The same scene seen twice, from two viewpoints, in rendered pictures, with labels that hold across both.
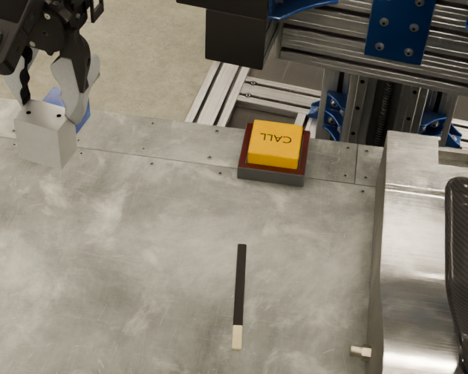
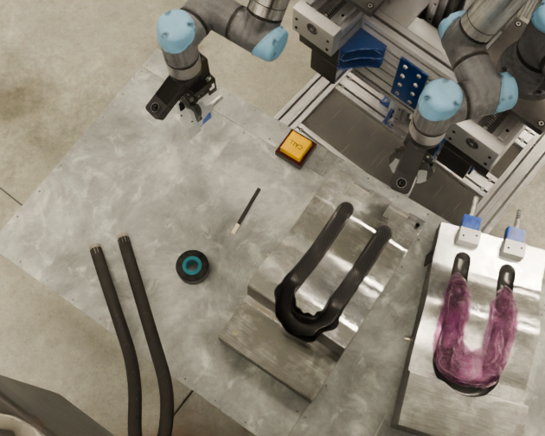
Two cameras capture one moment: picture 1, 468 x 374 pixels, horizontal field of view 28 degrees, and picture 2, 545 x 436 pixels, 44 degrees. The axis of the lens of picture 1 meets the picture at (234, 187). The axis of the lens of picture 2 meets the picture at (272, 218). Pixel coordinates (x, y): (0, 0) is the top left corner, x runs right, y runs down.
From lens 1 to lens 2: 92 cm
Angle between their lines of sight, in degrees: 28
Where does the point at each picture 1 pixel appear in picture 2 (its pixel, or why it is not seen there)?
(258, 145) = (286, 145)
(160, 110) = not seen: hidden behind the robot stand
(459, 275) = (319, 246)
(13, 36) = (163, 110)
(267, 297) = (256, 216)
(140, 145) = (244, 120)
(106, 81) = not seen: outside the picture
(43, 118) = (185, 120)
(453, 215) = (335, 218)
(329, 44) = (376, 80)
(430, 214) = (324, 214)
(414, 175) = (330, 194)
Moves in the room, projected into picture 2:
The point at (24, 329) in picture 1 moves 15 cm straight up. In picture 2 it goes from (161, 193) to (150, 169)
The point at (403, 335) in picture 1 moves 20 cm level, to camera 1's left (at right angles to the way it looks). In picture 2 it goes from (269, 266) to (193, 227)
